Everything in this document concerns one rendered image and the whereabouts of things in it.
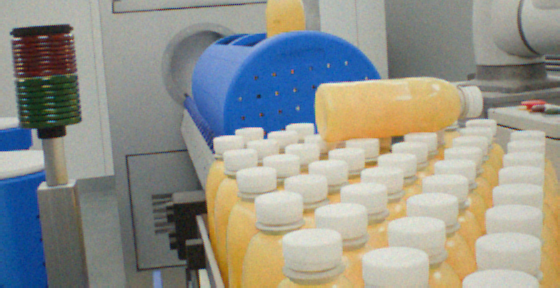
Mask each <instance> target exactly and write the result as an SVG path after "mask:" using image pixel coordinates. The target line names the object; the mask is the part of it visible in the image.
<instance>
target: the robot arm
mask: <svg viewBox="0 0 560 288"><path fill-rule="evenodd" d="M472 13H473V41H474V50H475V57H476V72H474V73H468V82H465V83H461V84H457V85H456V86H462V87H466V86H472V87H478V88H479V89H480V91H482V92H499V93H508V94H511V93H520V92H523V93H524V92H531V91H537V90H543V89H550V88H557V87H560V79H557V78H551V77H548V76H547V71H546V63H545V55H549V56H558V57H560V0H473V6H472Z"/></svg>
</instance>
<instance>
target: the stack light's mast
mask: <svg viewBox="0 0 560 288"><path fill-rule="evenodd" d="M71 30H74V27H70V24H57V25H41V26H27V27H17V28H12V31H10V32H9V35H10V36H13V39H17V38H28V37H37V36H41V35H56V34H71ZM36 130H37V138H39V139H42V146H43V154H44V171H45V180H46V185H49V186H56V185H62V184H65V183H68V174H67V165H66V156H65V147H64V138H63V137H64V136H66V135H67V129H66V126H65V127H58V128H49V129H36Z"/></svg>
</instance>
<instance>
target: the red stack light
mask: <svg viewBox="0 0 560 288"><path fill-rule="evenodd" d="M10 44H11V46H10V48H11V49H12V50H11V53H12V62H13V72H14V73H13V77H14V78H32V77H45V76H56V75H65V74H72V73H76V72H77V71H78V68H77V67H76V66H77V63H76V61H77V59H76V58H75V57H76V54H75V52H76V50H75V44H76V41H75V35H74V34H56V35H41V36H37V37H28V38H17V39H11V40H10Z"/></svg>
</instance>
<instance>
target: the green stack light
mask: <svg viewBox="0 0 560 288"><path fill-rule="evenodd" d="M78 80H79V78H78V74H77V73H72V74H65V75H56V76H45V77H32V78H16V79H14V86H15V88H14V89H15V92H16V93H15V97H16V103H17V105H16V106H17V109H18V111H17V114H18V120H19V127H20V129H24V130H36V129H49V128H58V127H65V126H70V125H75V124H79V123H81V122H82V121H83V115H82V109H81V108H82V106H81V104H80V103H81V99H80V92H79V91H80V87H79V82H78Z"/></svg>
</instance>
